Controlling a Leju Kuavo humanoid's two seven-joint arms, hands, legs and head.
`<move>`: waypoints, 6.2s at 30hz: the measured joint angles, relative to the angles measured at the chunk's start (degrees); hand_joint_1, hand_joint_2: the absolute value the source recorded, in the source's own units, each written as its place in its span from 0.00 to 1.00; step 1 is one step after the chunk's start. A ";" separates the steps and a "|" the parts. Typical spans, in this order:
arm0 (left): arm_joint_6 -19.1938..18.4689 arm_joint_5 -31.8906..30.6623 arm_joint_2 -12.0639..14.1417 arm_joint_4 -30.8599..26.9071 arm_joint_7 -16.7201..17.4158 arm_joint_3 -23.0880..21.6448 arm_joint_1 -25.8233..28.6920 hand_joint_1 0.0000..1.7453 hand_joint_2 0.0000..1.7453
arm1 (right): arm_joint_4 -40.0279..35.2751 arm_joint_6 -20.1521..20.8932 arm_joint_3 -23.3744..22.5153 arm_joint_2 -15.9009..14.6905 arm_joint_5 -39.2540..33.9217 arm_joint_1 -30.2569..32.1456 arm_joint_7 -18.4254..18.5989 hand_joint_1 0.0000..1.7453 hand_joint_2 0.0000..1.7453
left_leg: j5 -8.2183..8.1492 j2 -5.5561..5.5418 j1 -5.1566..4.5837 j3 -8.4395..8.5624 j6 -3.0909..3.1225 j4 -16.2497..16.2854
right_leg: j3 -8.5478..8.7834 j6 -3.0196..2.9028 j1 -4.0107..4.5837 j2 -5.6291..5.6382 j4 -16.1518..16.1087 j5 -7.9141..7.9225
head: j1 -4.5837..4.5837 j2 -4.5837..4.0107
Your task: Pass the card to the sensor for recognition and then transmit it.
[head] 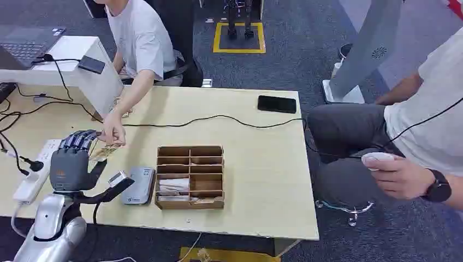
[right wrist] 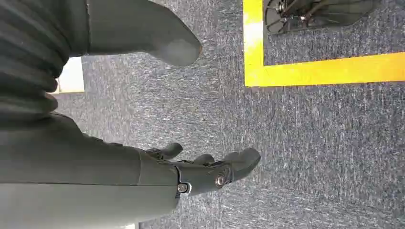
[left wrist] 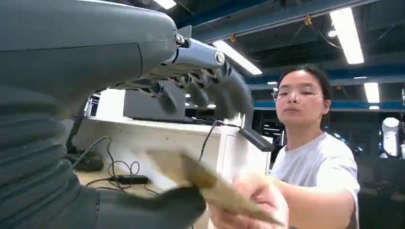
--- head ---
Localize person's hand holding remote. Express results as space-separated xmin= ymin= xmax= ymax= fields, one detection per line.
xmin=361 ymin=154 xmax=436 ymax=201

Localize person's hand holding card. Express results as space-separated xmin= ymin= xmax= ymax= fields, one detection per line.
xmin=97 ymin=112 xmax=127 ymax=147

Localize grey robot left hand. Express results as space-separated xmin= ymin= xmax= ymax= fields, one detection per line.
xmin=49 ymin=129 xmax=108 ymax=193

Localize white hand remote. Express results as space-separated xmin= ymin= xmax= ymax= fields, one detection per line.
xmin=361 ymin=152 xmax=396 ymax=172

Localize black plug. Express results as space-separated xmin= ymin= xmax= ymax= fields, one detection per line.
xmin=19 ymin=156 xmax=45 ymax=173

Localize white power strip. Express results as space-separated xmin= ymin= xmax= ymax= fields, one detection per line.
xmin=13 ymin=139 xmax=63 ymax=205

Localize black wristwatch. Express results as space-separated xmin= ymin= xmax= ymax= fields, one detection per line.
xmin=422 ymin=168 xmax=453 ymax=204

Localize white desk riser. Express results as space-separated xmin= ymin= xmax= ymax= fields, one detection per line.
xmin=0 ymin=35 xmax=125 ymax=117

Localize chrome chair base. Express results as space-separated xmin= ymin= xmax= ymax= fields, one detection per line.
xmin=314 ymin=200 xmax=376 ymax=228

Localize grey flat device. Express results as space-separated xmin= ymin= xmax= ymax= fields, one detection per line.
xmin=121 ymin=166 xmax=157 ymax=206

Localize small black flat device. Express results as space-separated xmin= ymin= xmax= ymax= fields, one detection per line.
xmin=77 ymin=55 xmax=106 ymax=75

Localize person in white shirt with watch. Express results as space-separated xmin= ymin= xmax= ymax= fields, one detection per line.
xmin=306 ymin=26 xmax=463 ymax=218

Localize stack of white cards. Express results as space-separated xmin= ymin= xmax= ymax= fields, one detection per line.
xmin=157 ymin=177 xmax=191 ymax=202

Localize person in white shirt seated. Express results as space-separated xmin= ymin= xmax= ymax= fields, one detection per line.
xmin=93 ymin=0 xmax=183 ymax=126

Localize wooden divided card box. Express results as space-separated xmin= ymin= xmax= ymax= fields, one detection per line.
xmin=155 ymin=145 xmax=225 ymax=211

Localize black chair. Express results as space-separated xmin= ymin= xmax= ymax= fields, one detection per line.
xmin=144 ymin=0 xmax=204 ymax=88

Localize dark grey laptop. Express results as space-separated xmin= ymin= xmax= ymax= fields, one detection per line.
xmin=0 ymin=25 xmax=67 ymax=71

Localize grey kiosk stand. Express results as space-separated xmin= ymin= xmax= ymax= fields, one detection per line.
xmin=321 ymin=0 xmax=403 ymax=105

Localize black smartphone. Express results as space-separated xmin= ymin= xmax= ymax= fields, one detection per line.
xmin=257 ymin=95 xmax=298 ymax=115

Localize black robot legs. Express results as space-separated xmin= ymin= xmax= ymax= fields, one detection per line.
xmin=223 ymin=0 xmax=256 ymax=40

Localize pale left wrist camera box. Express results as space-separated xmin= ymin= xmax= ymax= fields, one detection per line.
xmin=108 ymin=171 xmax=130 ymax=189

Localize black desk cable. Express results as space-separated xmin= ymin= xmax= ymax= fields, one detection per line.
xmin=0 ymin=84 xmax=104 ymax=124

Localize black laptop cable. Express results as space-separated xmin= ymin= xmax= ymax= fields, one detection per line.
xmin=34 ymin=54 xmax=82 ymax=103

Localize long black cable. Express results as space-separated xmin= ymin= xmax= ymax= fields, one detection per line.
xmin=122 ymin=96 xmax=463 ymax=160

